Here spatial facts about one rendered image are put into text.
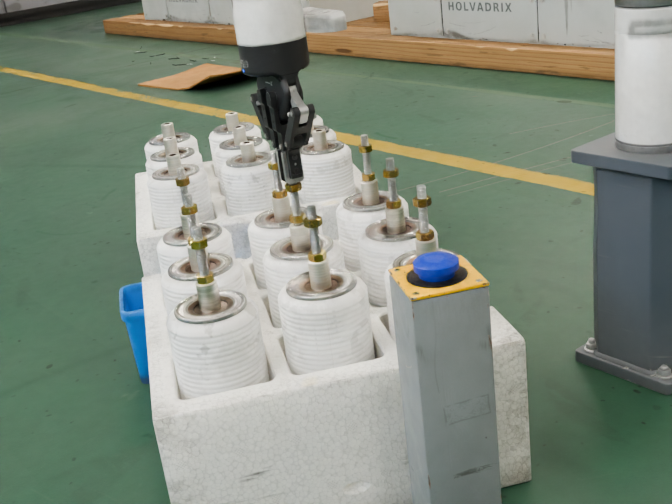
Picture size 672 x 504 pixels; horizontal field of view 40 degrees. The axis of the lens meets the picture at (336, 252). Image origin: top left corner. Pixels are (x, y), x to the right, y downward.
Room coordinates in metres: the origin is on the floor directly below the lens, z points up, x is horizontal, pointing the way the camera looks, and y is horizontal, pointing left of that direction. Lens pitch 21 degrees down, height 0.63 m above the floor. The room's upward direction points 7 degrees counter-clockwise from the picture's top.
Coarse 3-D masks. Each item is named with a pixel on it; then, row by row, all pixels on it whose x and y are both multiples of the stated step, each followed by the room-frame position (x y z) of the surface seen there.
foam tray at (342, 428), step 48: (336, 240) 1.20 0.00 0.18; (144, 288) 1.12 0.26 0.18; (384, 336) 0.89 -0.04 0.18; (288, 384) 0.81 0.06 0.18; (336, 384) 0.81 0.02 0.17; (384, 384) 0.82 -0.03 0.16; (192, 432) 0.78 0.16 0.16; (240, 432) 0.79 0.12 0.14; (288, 432) 0.80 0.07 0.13; (336, 432) 0.81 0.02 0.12; (384, 432) 0.82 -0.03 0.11; (528, 432) 0.85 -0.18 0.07; (192, 480) 0.78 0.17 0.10; (240, 480) 0.79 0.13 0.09; (288, 480) 0.80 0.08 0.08; (336, 480) 0.81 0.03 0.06; (384, 480) 0.82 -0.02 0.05; (528, 480) 0.85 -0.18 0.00
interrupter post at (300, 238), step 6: (294, 228) 1.00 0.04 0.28; (300, 228) 1.00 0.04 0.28; (306, 228) 1.00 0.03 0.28; (294, 234) 1.00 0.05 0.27; (300, 234) 0.99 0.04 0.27; (306, 234) 1.00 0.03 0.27; (294, 240) 1.00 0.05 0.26; (300, 240) 0.99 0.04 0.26; (306, 240) 1.00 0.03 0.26; (294, 246) 1.00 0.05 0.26; (300, 246) 0.99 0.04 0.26; (306, 246) 1.00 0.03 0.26
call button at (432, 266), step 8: (424, 256) 0.74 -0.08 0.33; (432, 256) 0.74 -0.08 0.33; (440, 256) 0.74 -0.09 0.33; (448, 256) 0.73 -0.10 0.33; (456, 256) 0.73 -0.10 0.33; (416, 264) 0.73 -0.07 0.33; (424, 264) 0.72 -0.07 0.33; (432, 264) 0.72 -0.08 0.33; (440, 264) 0.72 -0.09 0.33; (448, 264) 0.72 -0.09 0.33; (456, 264) 0.72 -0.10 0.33; (416, 272) 0.72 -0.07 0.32; (424, 272) 0.72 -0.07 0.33; (432, 272) 0.71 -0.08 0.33; (440, 272) 0.71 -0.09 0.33; (448, 272) 0.71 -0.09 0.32; (424, 280) 0.72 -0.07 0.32; (432, 280) 0.72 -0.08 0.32; (440, 280) 0.72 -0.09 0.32
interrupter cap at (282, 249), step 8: (280, 240) 1.03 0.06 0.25; (288, 240) 1.03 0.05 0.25; (320, 240) 1.02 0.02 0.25; (328, 240) 1.01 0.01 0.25; (272, 248) 1.01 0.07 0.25; (280, 248) 1.01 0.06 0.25; (288, 248) 1.01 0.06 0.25; (328, 248) 0.99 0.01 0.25; (272, 256) 0.99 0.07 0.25; (280, 256) 0.98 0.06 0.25; (288, 256) 0.97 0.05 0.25; (296, 256) 0.97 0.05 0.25; (304, 256) 0.97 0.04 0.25
